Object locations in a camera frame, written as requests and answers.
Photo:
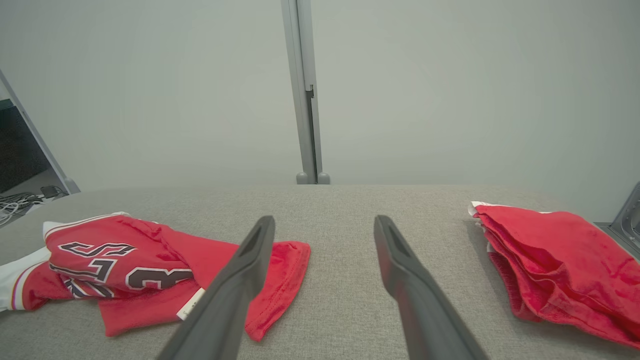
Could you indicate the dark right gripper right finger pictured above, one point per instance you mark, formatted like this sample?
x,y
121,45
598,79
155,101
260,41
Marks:
x,y
425,320

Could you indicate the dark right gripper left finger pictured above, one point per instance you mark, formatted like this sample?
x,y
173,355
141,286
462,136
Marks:
x,y
220,315

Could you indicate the red jersey number 23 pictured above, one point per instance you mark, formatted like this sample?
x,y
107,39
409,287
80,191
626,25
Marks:
x,y
150,260

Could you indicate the grey washing machine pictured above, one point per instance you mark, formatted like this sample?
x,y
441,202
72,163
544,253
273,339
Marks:
x,y
627,220

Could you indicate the grey rounded post foot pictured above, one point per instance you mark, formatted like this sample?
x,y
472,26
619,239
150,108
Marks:
x,y
301,178
324,178

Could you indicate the grey partition post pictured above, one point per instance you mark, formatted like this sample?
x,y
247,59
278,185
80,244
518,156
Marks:
x,y
302,90

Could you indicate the grey slanted panel frame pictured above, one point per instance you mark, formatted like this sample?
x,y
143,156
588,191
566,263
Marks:
x,y
45,150

